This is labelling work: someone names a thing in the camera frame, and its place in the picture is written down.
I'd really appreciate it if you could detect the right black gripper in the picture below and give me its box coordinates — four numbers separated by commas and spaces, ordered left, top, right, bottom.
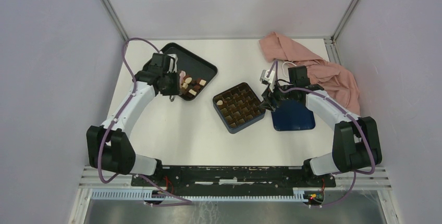
258, 79, 296, 112

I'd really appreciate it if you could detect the blue chocolate box with insert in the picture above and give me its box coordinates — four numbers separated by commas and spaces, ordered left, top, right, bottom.
212, 82, 266, 134

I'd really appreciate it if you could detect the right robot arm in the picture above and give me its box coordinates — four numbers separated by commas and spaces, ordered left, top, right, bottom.
260, 63, 382, 186

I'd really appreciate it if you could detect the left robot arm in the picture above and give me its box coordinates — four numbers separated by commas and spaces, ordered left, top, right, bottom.
86, 53, 180, 186

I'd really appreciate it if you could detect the black plastic tray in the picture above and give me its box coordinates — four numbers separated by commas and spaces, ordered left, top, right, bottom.
160, 42, 218, 101

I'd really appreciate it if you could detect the blue box lid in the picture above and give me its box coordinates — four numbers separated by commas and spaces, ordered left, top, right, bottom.
271, 100, 316, 131

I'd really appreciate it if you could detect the pink cloth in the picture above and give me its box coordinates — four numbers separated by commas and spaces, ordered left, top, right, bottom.
259, 32, 361, 115

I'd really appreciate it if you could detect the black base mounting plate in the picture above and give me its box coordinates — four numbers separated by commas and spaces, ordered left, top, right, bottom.
148, 165, 336, 196

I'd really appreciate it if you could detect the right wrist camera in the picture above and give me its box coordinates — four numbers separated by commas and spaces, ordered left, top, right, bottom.
260, 70, 276, 85

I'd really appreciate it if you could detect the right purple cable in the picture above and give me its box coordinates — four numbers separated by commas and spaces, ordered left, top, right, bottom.
267, 60, 376, 207

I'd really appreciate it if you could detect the purple cable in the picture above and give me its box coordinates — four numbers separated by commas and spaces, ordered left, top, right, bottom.
267, 60, 376, 207
97, 37, 192, 207

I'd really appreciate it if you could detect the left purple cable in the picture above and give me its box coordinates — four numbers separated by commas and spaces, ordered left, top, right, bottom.
97, 37, 192, 207

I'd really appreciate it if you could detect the white slotted cable duct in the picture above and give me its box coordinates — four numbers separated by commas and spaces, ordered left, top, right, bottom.
91, 189, 308, 203

